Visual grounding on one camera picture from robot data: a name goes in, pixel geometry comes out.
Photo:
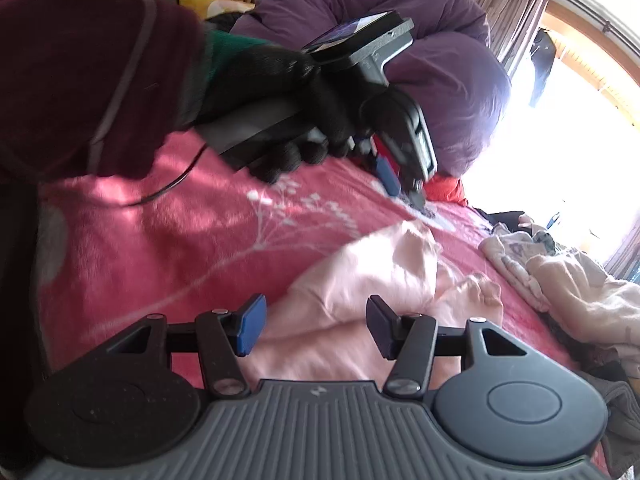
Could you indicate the grey folded garment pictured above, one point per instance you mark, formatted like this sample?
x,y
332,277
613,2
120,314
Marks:
x,y
625,410

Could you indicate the pink sweatshirt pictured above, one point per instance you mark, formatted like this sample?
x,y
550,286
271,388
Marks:
x,y
375,270

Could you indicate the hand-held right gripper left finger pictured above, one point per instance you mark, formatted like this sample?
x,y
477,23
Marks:
x,y
252,325

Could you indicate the person's left forearm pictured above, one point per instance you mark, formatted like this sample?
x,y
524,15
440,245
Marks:
x,y
75,70

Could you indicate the patterned curtain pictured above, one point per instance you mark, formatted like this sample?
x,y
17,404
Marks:
x,y
505,5

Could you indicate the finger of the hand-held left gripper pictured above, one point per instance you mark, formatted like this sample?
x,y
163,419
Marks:
x,y
389,177
415,195

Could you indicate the beige fleece garment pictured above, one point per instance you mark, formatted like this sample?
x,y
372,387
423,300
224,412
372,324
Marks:
x,y
590,290

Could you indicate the black hanging garment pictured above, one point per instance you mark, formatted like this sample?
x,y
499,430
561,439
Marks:
x,y
542,65

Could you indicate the yellow pillow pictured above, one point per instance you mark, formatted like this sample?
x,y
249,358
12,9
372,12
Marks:
x,y
210,5

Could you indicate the white printed garment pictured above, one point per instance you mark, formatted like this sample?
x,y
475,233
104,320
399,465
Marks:
x,y
520,260

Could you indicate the pink floral blanket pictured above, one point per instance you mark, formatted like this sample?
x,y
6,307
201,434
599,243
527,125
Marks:
x,y
175,240

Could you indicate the bright window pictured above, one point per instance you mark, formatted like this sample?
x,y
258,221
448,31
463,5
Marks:
x,y
550,160

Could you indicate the curtain rod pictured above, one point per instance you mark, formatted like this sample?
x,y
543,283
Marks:
x,y
590,17

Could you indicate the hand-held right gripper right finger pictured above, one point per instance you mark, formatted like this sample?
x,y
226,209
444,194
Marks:
x,y
378,327

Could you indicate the person's left hand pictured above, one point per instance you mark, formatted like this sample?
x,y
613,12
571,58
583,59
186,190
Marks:
x,y
260,80

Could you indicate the red quilt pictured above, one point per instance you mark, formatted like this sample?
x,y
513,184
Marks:
x,y
447,187

